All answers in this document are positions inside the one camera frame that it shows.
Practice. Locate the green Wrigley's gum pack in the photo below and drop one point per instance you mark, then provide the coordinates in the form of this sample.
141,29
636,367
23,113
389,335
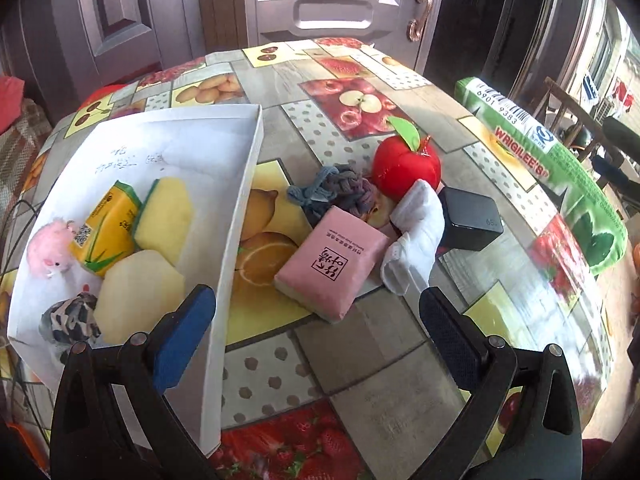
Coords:
575,185

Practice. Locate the red cloth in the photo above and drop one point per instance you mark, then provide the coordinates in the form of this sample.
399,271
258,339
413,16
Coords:
10,100

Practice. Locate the wooden chair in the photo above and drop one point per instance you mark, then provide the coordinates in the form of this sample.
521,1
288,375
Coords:
570,110

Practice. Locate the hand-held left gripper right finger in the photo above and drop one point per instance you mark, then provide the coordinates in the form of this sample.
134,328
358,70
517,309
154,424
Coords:
450,340

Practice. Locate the red plush apple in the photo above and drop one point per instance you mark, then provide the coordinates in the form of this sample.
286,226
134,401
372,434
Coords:
405,165

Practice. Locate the plaid blanket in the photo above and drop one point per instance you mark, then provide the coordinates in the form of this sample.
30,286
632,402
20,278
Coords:
20,150

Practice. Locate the fruit print tablecloth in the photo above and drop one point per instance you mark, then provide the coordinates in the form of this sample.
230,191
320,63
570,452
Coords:
400,320

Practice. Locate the orange object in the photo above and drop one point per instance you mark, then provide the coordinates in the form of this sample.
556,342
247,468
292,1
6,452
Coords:
636,256

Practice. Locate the black charger adapter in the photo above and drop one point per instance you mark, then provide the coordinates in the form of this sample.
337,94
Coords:
470,220

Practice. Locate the pink tissue pack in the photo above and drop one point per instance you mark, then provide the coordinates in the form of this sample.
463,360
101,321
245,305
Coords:
330,265

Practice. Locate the black helmet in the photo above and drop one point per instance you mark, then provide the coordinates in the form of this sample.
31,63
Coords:
577,137

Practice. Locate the blue white banner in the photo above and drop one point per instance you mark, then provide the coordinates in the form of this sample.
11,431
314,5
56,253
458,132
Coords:
591,89

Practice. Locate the mauve door leaf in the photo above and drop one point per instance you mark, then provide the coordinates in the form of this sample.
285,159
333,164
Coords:
125,0

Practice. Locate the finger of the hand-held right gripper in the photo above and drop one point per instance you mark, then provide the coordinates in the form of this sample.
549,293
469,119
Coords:
620,175
622,132

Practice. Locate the pink plush toy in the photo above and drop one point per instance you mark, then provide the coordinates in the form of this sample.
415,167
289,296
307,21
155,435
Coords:
50,252

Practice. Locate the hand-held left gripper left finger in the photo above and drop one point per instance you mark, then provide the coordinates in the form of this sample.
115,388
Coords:
185,332

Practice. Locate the red flag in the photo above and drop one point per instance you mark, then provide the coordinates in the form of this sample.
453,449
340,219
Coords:
624,92

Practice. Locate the yellow tissue pack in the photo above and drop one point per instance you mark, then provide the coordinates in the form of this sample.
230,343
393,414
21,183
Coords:
107,220

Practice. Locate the white sock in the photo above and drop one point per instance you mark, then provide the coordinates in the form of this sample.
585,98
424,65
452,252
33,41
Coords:
415,240

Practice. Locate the white cardboard box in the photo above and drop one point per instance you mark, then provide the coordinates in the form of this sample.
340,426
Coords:
150,135

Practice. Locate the pale yellow sponge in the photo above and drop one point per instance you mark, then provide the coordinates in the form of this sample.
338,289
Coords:
135,295

